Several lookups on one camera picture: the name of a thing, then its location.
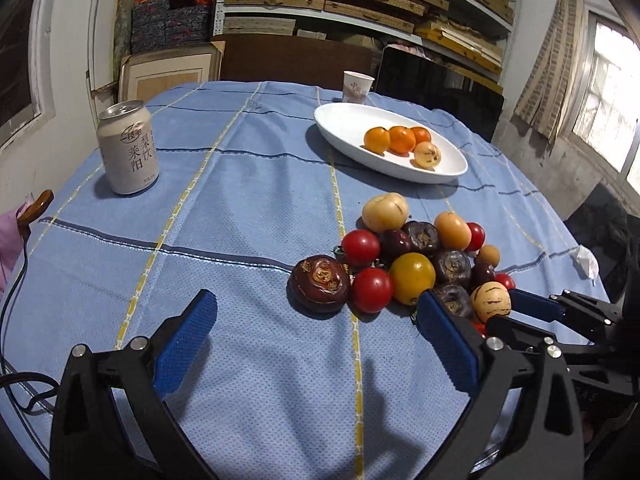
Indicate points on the wooden chair back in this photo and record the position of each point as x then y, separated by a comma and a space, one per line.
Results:
37, 205

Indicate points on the beige checked curtain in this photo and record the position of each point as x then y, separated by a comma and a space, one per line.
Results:
550, 70

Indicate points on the beige framed panel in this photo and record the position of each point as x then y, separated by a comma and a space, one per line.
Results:
170, 77

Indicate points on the barred window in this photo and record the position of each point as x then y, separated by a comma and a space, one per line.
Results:
610, 90

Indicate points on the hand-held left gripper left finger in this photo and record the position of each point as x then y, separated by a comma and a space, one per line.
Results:
187, 340

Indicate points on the stack of patterned blue boxes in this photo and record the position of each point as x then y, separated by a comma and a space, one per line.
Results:
165, 25

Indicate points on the brown board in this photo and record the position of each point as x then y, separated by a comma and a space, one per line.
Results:
290, 60

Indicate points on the pale yellow round fruit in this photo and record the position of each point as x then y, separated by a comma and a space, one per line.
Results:
384, 211

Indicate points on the dark framed window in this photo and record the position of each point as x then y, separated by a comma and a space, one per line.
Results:
15, 60

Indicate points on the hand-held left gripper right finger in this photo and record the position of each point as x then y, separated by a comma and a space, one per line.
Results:
445, 340

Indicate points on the white paper cup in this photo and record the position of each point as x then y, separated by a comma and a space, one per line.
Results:
357, 87

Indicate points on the pink cloth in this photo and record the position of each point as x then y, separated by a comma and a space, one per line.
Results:
9, 245

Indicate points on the small red tomato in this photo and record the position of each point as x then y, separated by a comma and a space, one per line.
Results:
505, 281
480, 329

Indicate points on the orange-tan round fruit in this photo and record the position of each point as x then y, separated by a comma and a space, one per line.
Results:
452, 230

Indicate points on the white oval plate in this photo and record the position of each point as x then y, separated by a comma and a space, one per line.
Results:
350, 125

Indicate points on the smooth dark red plum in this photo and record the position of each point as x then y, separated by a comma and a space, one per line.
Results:
395, 244

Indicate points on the white metal shelf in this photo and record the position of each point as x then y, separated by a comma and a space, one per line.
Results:
280, 11

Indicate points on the black flat panel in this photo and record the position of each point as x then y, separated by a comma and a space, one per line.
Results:
435, 77

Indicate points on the small orange mandarin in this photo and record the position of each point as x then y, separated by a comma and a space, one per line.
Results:
401, 139
421, 135
376, 140

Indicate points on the large dark purple fruit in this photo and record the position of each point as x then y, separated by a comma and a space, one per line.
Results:
319, 284

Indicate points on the dark bag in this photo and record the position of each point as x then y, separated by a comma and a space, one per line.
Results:
605, 230

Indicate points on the small tan loquat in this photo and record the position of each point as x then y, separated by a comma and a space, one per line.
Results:
488, 255

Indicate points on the striped pale pepino melon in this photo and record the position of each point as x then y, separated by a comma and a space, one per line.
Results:
491, 302

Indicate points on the white crumpled tissue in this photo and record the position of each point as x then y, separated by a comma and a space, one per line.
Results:
585, 260

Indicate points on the spotted tan loquat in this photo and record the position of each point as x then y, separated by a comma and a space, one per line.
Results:
427, 155

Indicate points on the large yellow-green orange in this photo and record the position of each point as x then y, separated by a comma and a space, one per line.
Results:
411, 278

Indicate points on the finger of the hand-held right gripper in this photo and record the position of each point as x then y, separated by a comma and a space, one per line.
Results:
532, 305
515, 332

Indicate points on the blue checked tablecloth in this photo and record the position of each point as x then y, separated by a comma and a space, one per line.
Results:
225, 240

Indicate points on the small dark red plum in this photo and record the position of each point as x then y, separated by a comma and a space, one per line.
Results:
482, 273

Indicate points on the beige beverage can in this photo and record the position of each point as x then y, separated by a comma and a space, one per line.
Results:
127, 155

